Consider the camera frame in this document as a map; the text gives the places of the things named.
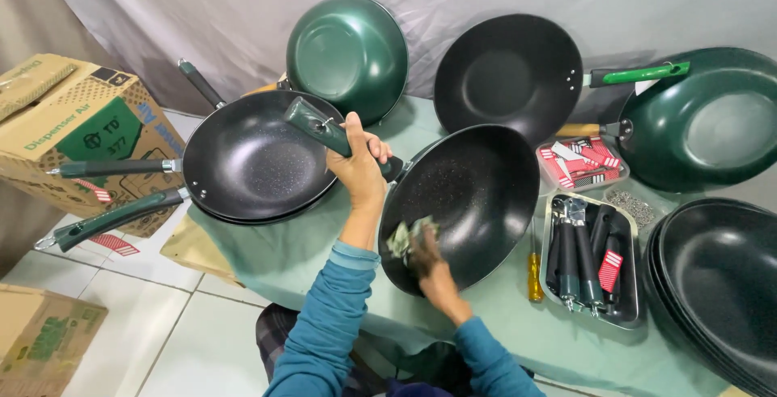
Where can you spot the person's left hand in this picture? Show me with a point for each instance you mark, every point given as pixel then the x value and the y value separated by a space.
pixel 359 172

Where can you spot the person's right hand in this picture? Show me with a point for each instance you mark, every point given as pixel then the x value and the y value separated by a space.
pixel 438 278

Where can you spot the person's right fingers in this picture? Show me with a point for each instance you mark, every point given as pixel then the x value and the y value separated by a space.
pixel 423 245

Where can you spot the grey-green wiping cloth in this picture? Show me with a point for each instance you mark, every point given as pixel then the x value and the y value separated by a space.
pixel 400 239

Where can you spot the pale green table cloth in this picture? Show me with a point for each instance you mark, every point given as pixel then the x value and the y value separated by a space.
pixel 291 251

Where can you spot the clear tub of red-white labels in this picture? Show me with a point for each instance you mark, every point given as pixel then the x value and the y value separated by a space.
pixel 580 160

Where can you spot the clear bag of small screws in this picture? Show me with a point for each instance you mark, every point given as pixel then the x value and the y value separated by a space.
pixel 631 206

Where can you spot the metal tray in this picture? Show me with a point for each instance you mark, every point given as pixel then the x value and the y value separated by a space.
pixel 628 312

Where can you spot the grey backdrop cloth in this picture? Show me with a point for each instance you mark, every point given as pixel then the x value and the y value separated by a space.
pixel 212 14

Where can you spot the large printed cardboard box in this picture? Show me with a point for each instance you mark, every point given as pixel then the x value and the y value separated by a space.
pixel 73 124

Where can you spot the brown cardboard box, green print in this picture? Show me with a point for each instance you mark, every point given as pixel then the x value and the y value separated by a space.
pixel 42 336

